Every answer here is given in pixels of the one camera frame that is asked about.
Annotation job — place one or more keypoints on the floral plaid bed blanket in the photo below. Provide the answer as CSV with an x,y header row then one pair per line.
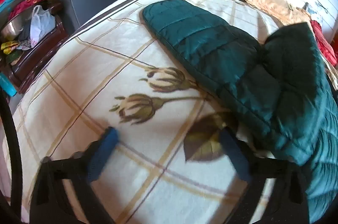
x,y
105,68

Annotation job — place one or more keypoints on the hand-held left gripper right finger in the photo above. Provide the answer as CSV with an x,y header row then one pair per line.
x,y
235,155

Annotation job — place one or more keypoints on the metal basin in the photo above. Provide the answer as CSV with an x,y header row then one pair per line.
x,y
12,27

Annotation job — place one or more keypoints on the red frilled cushion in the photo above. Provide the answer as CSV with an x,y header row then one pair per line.
x,y
323,39

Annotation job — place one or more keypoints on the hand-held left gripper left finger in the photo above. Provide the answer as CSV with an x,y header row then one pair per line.
x,y
103,152

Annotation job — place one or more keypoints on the dark green puffer jacket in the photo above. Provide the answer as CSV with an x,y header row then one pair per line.
x,y
211,41

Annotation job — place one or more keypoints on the beige frilled pillow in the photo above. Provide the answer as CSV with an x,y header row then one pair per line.
x,y
269,0

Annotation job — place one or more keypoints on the red gold embroidered cloth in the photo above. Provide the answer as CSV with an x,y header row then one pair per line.
x,y
29,2

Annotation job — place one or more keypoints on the white plastic bag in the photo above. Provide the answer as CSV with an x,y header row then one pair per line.
x,y
41,24

